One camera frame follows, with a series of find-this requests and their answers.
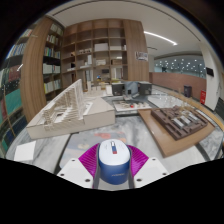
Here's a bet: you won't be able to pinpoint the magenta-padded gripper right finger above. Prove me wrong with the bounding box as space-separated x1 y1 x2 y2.
127 144 170 189

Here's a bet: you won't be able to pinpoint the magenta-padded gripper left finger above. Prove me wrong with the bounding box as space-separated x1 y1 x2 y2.
56 142 101 189

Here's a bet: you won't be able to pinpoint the blue and white computer mouse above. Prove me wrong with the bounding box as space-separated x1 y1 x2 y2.
97 138 132 186

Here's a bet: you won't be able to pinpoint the white architectural model, beige base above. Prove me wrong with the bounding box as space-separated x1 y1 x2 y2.
25 78 117 140

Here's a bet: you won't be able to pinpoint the brown architectural model, wooden board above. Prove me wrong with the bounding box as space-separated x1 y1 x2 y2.
137 104 216 159

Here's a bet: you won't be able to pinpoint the flat white site model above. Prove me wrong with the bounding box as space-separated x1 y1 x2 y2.
112 99 153 113

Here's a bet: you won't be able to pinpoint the white paper sheet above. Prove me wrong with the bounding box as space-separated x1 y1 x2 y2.
13 140 37 163

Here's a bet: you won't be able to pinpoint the dark grey building models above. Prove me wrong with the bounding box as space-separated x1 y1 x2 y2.
110 80 154 98

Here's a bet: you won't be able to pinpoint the red sign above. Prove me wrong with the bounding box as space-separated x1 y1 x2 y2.
199 89 207 105

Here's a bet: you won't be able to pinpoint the dark bookshelf with books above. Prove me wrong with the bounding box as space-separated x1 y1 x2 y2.
0 28 34 158

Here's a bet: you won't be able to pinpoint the group of ceiling spotlights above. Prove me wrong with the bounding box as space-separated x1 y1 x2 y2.
154 59 204 72

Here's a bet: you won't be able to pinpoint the poster on wooden panel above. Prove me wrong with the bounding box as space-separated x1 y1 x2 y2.
134 50 149 62

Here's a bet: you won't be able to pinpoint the wooden bookshelf unit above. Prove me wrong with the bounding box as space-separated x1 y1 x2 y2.
19 16 150 123

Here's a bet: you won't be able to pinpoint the long ceiling light strip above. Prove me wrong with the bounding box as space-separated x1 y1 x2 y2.
143 30 179 47

